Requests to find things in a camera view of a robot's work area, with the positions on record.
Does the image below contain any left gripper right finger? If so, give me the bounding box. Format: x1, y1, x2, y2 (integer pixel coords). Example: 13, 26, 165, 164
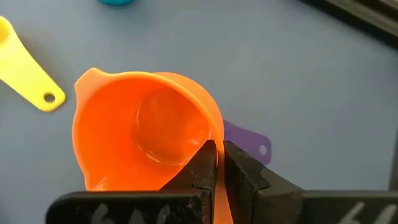
223, 140, 398, 224

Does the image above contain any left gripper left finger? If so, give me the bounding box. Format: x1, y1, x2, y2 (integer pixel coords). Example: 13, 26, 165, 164
45, 139, 218, 224

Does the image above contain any purple measuring cup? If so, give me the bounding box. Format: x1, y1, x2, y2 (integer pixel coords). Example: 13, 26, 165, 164
223, 119, 273, 166

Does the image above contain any orange measuring cup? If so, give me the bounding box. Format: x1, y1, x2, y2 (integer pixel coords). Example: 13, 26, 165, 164
72, 67, 234, 224

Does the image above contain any yellow measuring cup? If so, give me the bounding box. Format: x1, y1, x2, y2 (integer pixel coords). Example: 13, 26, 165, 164
0, 15, 67, 113

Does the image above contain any teal measuring cup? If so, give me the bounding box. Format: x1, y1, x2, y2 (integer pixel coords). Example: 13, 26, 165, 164
98, 0, 135, 6

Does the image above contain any black table frame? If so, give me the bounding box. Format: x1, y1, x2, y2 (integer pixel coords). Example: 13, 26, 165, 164
298, 0, 398, 49

